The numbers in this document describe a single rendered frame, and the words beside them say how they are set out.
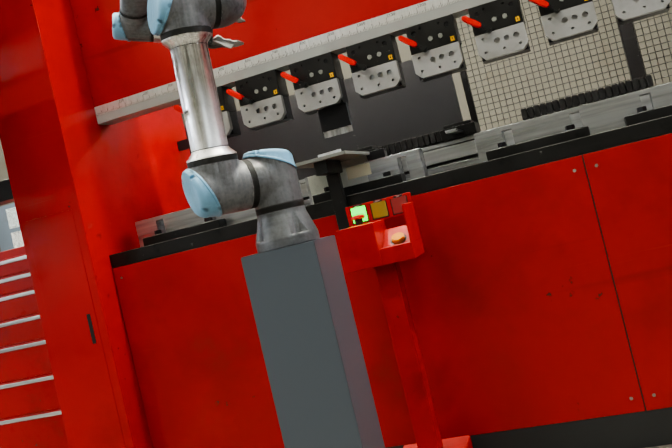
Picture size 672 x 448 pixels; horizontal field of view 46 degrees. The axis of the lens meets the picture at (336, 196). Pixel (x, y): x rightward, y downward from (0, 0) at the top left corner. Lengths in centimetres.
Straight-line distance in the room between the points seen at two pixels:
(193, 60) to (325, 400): 81
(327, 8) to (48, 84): 96
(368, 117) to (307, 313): 143
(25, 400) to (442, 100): 201
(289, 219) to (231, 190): 15
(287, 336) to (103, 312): 105
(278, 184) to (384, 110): 131
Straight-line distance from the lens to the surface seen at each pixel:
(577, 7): 246
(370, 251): 217
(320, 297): 177
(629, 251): 233
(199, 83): 180
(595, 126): 244
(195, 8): 183
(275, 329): 182
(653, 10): 246
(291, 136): 318
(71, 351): 283
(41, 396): 341
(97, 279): 274
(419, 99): 304
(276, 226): 181
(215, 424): 273
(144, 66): 286
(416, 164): 249
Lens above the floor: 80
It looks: 2 degrees up
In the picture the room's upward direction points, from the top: 13 degrees counter-clockwise
